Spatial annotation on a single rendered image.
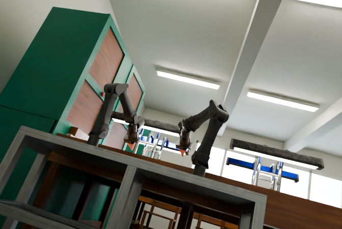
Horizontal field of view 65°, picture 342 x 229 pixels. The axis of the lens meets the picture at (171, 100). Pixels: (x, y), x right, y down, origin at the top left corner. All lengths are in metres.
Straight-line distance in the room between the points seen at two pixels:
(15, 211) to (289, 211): 1.34
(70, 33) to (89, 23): 0.17
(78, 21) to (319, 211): 2.11
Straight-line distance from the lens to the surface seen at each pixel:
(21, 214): 1.41
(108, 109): 1.58
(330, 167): 7.96
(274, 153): 2.02
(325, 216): 1.72
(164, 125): 2.07
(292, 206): 1.68
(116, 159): 1.29
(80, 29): 2.34
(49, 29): 2.47
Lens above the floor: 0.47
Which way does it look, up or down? 23 degrees up
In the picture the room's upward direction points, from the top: 18 degrees clockwise
